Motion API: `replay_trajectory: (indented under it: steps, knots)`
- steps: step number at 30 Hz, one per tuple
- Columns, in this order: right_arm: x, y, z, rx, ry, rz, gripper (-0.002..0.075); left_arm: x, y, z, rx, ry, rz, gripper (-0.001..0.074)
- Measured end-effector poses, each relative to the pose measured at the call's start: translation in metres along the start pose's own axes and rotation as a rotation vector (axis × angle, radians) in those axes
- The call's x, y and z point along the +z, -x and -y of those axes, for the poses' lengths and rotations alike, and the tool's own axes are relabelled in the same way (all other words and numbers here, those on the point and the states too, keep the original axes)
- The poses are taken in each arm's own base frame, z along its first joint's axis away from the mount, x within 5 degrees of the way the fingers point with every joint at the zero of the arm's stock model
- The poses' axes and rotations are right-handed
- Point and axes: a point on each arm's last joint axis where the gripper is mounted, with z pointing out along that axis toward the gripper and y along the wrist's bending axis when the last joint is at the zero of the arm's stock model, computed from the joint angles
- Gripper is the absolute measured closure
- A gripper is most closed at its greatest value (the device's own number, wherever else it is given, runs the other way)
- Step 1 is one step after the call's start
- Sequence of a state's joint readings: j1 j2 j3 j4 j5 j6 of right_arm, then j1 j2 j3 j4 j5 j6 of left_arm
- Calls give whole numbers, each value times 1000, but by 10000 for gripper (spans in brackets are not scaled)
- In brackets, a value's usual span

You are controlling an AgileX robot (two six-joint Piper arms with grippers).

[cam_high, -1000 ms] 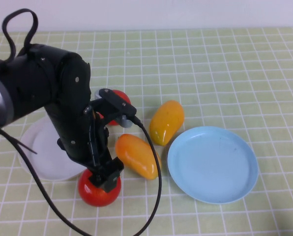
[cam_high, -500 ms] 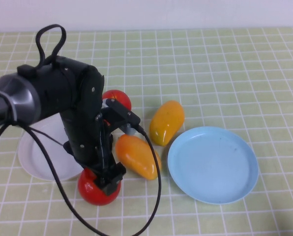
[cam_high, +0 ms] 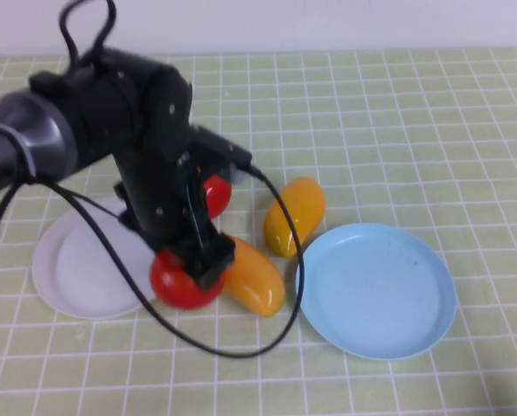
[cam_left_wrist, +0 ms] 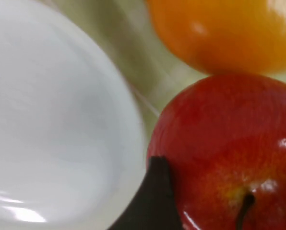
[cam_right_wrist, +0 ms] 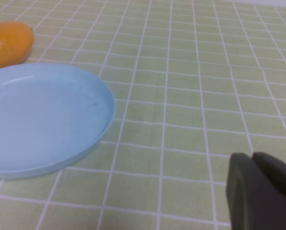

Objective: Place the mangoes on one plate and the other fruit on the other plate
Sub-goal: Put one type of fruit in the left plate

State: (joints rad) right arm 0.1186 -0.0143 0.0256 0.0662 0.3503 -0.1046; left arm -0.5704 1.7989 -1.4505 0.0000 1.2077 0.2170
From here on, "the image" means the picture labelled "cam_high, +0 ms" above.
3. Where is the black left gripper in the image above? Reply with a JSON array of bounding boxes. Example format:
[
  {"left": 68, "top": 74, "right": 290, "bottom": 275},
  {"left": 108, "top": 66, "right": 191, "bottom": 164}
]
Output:
[{"left": 112, "top": 151, "right": 236, "bottom": 292}]

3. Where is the yellow orange mango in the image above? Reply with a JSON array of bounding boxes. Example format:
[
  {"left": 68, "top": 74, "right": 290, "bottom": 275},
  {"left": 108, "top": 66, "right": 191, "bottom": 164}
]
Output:
[
  {"left": 221, "top": 236, "right": 286, "bottom": 318},
  {"left": 262, "top": 176, "right": 327, "bottom": 260}
]

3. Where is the red apple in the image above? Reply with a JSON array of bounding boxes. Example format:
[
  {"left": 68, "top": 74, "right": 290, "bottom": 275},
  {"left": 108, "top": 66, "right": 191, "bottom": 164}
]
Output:
[
  {"left": 202, "top": 173, "right": 233, "bottom": 220},
  {"left": 148, "top": 247, "right": 226, "bottom": 311}
]

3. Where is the white round plate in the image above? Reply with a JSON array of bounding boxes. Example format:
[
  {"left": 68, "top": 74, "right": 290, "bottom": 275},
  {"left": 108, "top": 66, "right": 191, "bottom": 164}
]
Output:
[{"left": 31, "top": 197, "right": 160, "bottom": 321}]

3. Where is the light blue round plate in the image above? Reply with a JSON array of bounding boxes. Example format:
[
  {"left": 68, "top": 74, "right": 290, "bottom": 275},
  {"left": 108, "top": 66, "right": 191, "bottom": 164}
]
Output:
[{"left": 294, "top": 222, "right": 457, "bottom": 361}]

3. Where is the green checkered tablecloth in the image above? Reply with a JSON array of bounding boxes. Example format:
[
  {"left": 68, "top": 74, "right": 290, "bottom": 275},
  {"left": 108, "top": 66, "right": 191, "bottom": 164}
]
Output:
[{"left": 0, "top": 47, "right": 517, "bottom": 416}]

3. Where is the black left camera cable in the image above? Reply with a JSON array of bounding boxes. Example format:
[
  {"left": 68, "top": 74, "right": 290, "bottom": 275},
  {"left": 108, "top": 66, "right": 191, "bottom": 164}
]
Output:
[{"left": 0, "top": 164, "right": 305, "bottom": 416}]

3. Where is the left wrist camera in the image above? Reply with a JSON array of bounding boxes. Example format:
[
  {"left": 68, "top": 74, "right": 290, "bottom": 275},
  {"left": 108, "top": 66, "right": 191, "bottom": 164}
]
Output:
[{"left": 191, "top": 123, "right": 254, "bottom": 185}]

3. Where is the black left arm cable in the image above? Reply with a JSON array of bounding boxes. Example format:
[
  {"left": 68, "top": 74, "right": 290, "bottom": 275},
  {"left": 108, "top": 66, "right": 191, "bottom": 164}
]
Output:
[{"left": 58, "top": 0, "right": 117, "bottom": 66}]

